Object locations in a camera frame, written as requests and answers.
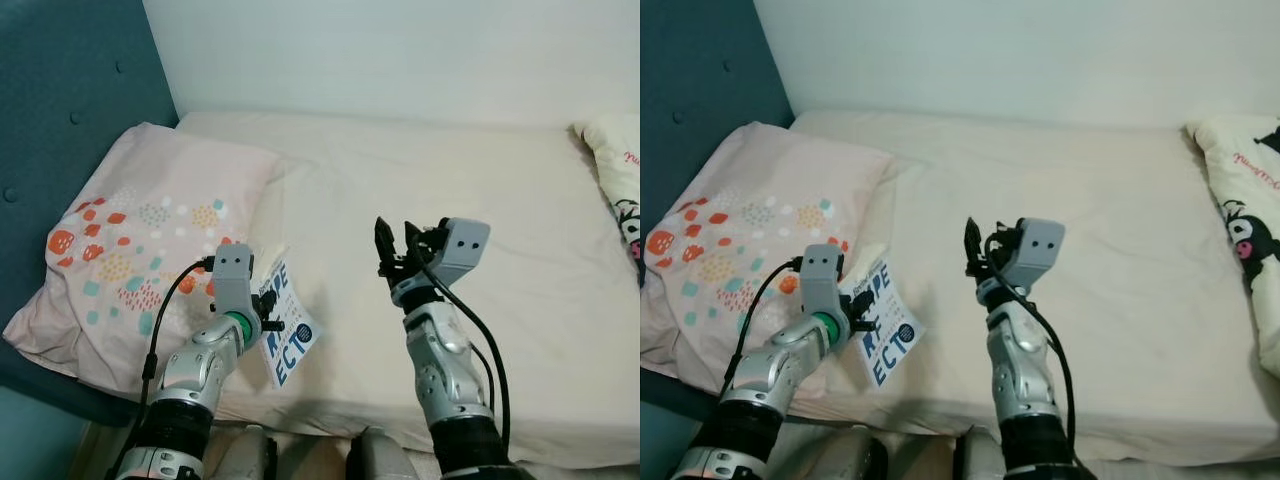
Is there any light blue white book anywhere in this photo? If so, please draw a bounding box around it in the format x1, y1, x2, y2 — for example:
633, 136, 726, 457
258, 255, 321, 391
845, 258, 926, 389

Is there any pink patterned pillow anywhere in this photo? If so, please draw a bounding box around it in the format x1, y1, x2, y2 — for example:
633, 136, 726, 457
640, 122, 896, 396
3, 122, 286, 401

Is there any cream cartoon print blanket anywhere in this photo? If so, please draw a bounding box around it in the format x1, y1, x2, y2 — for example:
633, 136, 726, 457
572, 115, 641, 286
1185, 115, 1280, 379

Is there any cream mattress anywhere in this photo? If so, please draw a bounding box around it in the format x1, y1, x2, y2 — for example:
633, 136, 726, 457
780, 110, 1280, 466
175, 110, 641, 471

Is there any grey robot left leg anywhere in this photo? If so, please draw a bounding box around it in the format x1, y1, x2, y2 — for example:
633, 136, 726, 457
205, 425, 281, 480
800, 425, 886, 480

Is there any grey robot leg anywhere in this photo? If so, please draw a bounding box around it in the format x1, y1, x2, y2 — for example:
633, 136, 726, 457
345, 428, 421, 480
205, 425, 281, 480
955, 428, 1006, 480
800, 425, 886, 480

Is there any grey robot right leg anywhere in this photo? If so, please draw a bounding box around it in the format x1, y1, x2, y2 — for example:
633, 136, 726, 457
345, 428, 421, 480
955, 428, 1006, 480

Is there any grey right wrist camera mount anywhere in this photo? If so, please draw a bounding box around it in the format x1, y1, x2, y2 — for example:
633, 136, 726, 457
432, 218, 491, 286
1010, 218, 1066, 291

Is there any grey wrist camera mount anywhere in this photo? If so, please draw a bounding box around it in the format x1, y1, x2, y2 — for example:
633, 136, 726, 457
208, 243, 263, 321
800, 243, 851, 321
432, 218, 491, 286
1010, 218, 1066, 291

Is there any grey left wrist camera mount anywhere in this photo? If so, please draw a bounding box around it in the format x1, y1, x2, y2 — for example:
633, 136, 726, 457
208, 243, 263, 321
800, 243, 851, 321

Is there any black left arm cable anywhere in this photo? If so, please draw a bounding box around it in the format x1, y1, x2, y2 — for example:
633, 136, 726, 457
735, 258, 806, 381
140, 258, 216, 401

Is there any teal upholstered bed frame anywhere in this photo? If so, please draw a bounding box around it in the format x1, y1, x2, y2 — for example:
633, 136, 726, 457
0, 0, 181, 480
640, 0, 797, 480

